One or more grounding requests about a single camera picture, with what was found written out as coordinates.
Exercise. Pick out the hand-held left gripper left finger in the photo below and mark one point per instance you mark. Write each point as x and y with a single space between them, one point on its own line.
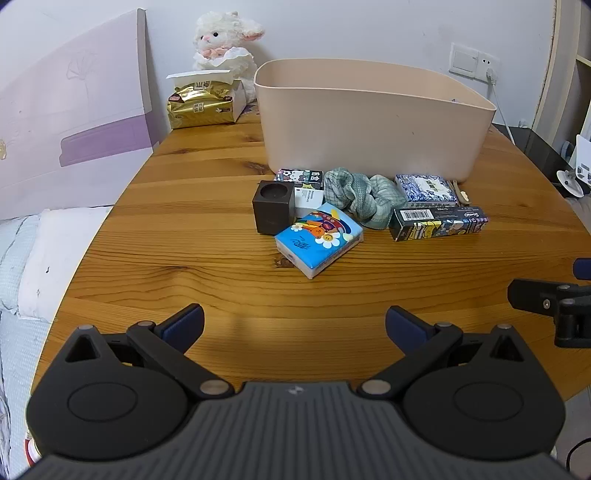
182 324

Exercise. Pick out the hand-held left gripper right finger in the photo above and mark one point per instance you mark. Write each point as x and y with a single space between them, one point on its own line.
407 325

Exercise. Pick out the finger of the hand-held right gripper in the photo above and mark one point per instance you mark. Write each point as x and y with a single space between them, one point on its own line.
582 268
531 295

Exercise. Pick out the long black cartoon box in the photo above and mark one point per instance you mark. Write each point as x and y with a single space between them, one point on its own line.
438 224

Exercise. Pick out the small wooden stick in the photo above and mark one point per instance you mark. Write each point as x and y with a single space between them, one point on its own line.
463 196

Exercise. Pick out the blue cartoon tissue packet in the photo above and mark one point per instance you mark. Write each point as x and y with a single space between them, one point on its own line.
318 240

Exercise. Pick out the black side table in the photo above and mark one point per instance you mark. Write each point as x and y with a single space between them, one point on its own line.
540 147

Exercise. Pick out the blue white patterned box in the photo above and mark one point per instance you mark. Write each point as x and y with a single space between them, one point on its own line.
425 189

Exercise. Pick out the dark brown cube holder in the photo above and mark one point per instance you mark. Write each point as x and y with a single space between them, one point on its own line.
272 217

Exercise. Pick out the green checked scrunchie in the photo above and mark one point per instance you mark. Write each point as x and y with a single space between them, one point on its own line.
351 194

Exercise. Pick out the white pillow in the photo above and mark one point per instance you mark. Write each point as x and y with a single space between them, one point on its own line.
55 249

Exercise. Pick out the small white box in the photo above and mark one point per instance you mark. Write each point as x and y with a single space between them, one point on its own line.
308 201

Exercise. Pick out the light wooden shelf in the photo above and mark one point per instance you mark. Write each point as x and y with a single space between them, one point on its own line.
561 92

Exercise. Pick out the light quilted bed cover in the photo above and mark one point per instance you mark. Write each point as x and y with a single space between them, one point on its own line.
14 258

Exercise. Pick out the small black cartoon box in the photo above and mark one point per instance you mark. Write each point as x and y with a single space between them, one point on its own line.
300 177

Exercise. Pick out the beige plastic storage bin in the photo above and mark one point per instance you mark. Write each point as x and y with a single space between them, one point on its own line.
369 129

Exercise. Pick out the gold tissue pack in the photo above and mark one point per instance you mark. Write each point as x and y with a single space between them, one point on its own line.
198 108

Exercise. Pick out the gold tissue box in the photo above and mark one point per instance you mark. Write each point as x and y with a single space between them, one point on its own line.
239 99

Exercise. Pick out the purple white cardboard board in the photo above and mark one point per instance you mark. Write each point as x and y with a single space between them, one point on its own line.
69 92

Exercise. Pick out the white plush sheep toy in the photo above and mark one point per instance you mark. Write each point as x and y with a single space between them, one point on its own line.
221 37

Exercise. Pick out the white wall switch socket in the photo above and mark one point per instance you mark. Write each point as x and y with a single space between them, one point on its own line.
466 60

